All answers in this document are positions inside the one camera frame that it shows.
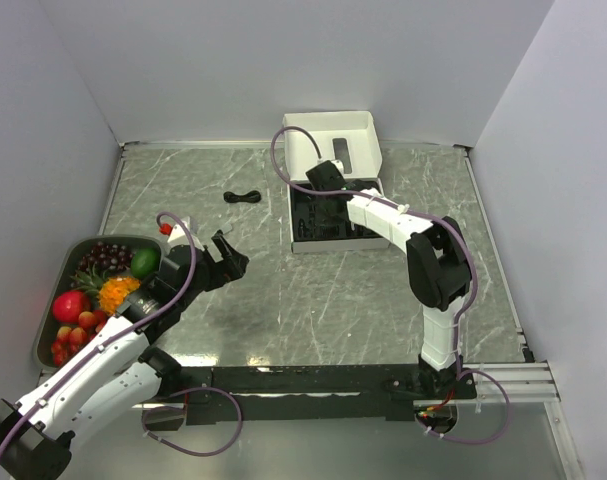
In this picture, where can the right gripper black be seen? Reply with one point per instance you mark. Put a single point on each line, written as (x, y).
(333, 220)

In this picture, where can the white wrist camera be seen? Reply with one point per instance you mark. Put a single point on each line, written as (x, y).
(177, 236)
(339, 165)

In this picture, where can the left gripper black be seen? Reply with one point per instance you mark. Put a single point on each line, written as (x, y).
(231, 268)

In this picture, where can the small red orange fruits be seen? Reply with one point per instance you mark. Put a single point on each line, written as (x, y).
(71, 338)

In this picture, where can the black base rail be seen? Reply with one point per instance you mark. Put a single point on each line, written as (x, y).
(388, 391)

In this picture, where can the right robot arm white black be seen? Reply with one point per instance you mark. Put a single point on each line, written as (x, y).
(441, 271)

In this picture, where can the green avocado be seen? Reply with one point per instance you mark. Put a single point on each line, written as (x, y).
(144, 262)

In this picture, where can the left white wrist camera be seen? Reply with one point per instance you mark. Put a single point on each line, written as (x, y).
(177, 236)

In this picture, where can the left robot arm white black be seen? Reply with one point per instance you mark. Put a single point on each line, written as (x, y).
(120, 367)

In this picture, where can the dark red grape bunch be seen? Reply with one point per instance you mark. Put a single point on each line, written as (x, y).
(106, 258)

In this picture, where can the orange pineapple toy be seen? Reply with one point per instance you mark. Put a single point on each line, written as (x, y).
(107, 292)

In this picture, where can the white cardboard clipper box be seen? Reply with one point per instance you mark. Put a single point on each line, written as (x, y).
(326, 151)

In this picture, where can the black plastic insert tray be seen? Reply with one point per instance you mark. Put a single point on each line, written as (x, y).
(305, 230)

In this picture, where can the grey fruit tray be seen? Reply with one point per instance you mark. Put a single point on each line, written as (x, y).
(49, 325)

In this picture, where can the aluminium extrusion rail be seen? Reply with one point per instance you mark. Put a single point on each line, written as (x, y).
(523, 382)

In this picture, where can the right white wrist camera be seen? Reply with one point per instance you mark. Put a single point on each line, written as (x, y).
(339, 165)

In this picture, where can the red apple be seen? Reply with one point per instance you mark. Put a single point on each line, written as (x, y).
(68, 306)

